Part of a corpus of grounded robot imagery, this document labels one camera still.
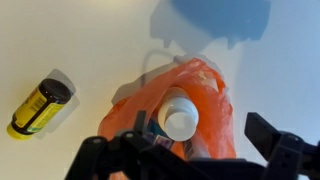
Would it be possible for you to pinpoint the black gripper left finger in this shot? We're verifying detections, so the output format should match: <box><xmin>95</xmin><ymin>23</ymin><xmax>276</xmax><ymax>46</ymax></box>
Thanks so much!
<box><xmin>133</xmin><ymin>110</ymin><xmax>146</xmax><ymax>135</ymax></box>

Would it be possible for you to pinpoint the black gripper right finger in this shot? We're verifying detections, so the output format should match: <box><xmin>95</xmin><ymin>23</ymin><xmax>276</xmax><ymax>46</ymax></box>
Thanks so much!
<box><xmin>244</xmin><ymin>112</ymin><xmax>304</xmax><ymax>167</ymax></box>

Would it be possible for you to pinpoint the white plastic bottle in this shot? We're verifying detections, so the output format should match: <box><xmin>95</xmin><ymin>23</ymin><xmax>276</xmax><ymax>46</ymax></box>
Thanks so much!
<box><xmin>158</xmin><ymin>87</ymin><xmax>199</xmax><ymax>141</ymax></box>

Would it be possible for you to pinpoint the orange plastic bag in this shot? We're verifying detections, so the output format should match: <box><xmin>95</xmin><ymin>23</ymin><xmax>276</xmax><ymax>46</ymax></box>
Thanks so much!
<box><xmin>98</xmin><ymin>58</ymin><xmax>236</xmax><ymax>159</ymax></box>

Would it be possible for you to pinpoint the yellow bottle with dark cap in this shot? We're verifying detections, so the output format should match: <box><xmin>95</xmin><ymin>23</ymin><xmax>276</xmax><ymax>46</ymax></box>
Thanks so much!
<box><xmin>7</xmin><ymin>78</ymin><xmax>72</xmax><ymax>140</ymax></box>

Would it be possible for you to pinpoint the blue mint candy container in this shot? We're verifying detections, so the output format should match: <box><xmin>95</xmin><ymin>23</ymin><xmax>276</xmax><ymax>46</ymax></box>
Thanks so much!
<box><xmin>144</xmin><ymin>119</ymin><xmax>174</xmax><ymax>149</ymax></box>

